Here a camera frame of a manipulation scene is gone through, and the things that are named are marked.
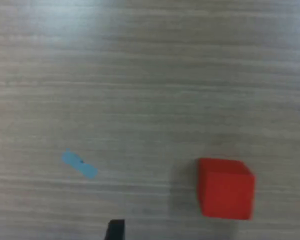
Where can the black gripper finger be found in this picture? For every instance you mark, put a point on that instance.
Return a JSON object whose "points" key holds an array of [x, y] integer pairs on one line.
{"points": [[116, 231]]}

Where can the small red cube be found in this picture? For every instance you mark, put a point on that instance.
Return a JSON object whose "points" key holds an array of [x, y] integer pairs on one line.
{"points": [[226, 195]]}

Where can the small blue tape scrap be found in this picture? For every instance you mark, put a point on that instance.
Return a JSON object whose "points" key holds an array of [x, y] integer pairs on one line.
{"points": [[86, 170]]}

